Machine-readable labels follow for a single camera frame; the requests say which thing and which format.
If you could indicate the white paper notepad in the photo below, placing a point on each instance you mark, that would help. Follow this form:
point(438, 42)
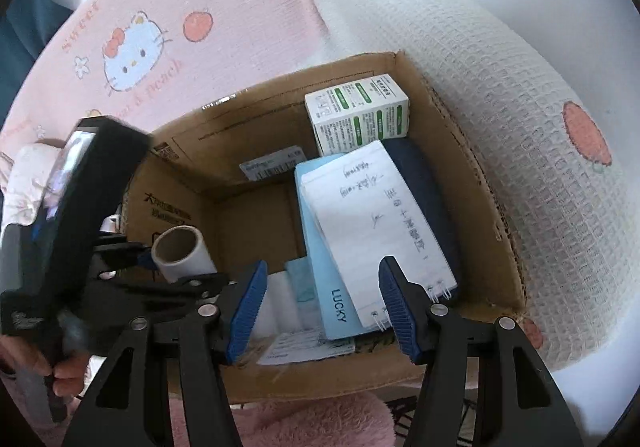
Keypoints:
point(375, 227)

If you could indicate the white printed paper sheet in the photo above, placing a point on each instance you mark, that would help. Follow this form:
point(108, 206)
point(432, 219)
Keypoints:
point(310, 347)

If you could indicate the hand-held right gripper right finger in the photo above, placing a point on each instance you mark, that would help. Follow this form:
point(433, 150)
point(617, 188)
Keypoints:
point(397, 312)

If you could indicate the pink fluffy blanket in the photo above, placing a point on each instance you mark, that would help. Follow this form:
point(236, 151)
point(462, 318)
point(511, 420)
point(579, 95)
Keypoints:
point(300, 422)

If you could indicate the brown cardboard box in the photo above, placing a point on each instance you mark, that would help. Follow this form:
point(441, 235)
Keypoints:
point(480, 247)

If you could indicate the pink pillow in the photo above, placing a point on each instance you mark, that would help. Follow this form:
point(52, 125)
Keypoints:
point(30, 177)

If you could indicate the light blue flat box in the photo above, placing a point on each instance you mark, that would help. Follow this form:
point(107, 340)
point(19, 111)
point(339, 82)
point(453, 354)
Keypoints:
point(325, 287)

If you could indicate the white green carton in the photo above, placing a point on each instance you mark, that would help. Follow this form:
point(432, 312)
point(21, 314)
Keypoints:
point(360, 117)

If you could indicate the white cardboard roll core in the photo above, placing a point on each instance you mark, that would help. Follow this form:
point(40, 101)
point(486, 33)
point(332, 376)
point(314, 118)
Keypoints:
point(185, 254)

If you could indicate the cat print blanket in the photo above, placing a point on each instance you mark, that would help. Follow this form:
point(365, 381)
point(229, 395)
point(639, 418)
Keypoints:
point(500, 77)

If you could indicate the person's left hand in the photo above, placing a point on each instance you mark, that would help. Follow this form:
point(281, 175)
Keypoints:
point(70, 374)

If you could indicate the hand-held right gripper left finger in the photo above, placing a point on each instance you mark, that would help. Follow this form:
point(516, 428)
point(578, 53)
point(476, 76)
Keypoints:
point(247, 312)

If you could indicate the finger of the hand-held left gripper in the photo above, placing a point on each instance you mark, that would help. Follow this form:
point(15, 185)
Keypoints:
point(145, 261)
point(180, 286)

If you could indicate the white foam piece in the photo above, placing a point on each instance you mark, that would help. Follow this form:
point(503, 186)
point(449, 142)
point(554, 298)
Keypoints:
point(275, 302)

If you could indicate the dark blue cloth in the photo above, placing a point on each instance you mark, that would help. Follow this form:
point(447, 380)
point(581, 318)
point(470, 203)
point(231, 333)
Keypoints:
point(30, 37)

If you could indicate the navy blue case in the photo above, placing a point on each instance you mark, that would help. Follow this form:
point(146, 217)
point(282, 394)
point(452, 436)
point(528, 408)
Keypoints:
point(430, 197)

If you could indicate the light blue packet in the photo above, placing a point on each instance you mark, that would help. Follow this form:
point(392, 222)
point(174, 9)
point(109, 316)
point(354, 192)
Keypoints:
point(302, 287)

